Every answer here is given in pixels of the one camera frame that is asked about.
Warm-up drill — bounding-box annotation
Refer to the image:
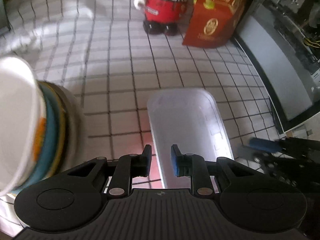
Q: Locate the blue enamel bowl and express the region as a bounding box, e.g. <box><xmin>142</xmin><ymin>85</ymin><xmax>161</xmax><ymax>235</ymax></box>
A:
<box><xmin>11</xmin><ymin>85</ymin><xmax>59</xmax><ymax>194</ymax></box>

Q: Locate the white computer case glass panel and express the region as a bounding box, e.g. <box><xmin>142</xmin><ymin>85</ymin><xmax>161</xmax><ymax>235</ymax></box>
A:
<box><xmin>234</xmin><ymin>0</ymin><xmax>319</xmax><ymax>133</ymax></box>

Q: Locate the white black checkered tablecloth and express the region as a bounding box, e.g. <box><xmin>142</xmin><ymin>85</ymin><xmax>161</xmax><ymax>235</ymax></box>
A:
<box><xmin>0</xmin><ymin>0</ymin><xmax>283</xmax><ymax>235</ymax></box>

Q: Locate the red white rectangular tray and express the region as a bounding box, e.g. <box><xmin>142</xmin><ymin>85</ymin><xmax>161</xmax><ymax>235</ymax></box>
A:
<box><xmin>147</xmin><ymin>88</ymin><xmax>234</xmax><ymax>189</ymax></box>

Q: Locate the white bowl gold rim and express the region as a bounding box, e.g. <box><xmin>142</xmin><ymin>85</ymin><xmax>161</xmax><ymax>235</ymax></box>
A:
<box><xmin>39</xmin><ymin>81</ymin><xmax>67</xmax><ymax>178</ymax></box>

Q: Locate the panda robot toy figure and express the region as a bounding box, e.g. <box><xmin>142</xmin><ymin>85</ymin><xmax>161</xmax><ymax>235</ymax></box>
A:
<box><xmin>133</xmin><ymin>0</ymin><xmax>188</xmax><ymax>36</ymax></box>

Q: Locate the stainless steel bowl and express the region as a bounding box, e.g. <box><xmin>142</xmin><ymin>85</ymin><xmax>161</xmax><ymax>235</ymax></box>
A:
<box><xmin>51</xmin><ymin>84</ymin><xmax>86</xmax><ymax>173</ymax></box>

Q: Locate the red quail eggs bag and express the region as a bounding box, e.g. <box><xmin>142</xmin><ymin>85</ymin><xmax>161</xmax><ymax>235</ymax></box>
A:
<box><xmin>182</xmin><ymin>0</ymin><xmax>247</xmax><ymax>48</ymax></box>

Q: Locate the white paper bowl orange logo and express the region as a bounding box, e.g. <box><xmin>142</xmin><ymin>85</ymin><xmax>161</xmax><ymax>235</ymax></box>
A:
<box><xmin>1</xmin><ymin>56</ymin><xmax>46</xmax><ymax>196</ymax></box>

